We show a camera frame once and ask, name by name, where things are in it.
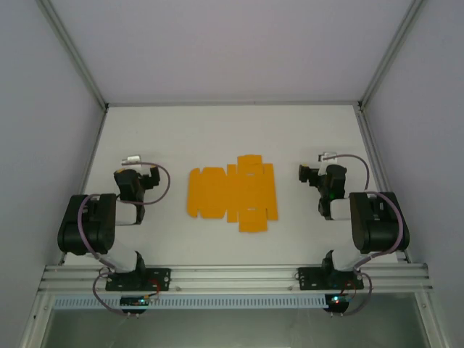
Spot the orange paper box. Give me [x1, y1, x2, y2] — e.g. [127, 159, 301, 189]
[186, 154, 281, 234]

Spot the aluminium side rail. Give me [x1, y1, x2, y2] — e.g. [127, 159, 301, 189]
[57, 107, 109, 266]
[356, 107, 413, 264]

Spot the aluminium frame post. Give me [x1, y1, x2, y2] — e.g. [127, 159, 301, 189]
[357, 0, 428, 110]
[36, 0, 110, 110]

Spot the slotted grey cable duct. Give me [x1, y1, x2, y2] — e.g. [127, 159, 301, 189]
[53, 294, 327, 310]

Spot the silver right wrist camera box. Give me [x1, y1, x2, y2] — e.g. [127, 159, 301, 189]
[318, 152, 339, 175]

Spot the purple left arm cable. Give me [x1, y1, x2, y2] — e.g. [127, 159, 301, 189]
[78, 161, 171, 318]

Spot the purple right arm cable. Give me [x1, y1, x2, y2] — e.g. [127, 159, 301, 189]
[322, 153, 405, 318]

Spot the aluminium frame leg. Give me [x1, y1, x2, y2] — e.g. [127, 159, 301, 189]
[20, 291, 56, 348]
[413, 289, 445, 348]

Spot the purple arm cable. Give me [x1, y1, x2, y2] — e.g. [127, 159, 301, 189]
[78, 161, 171, 318]
[322, 153, 405, 318]

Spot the aluminium front rail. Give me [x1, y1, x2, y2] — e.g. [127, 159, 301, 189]
[38, 263, 434, 293]

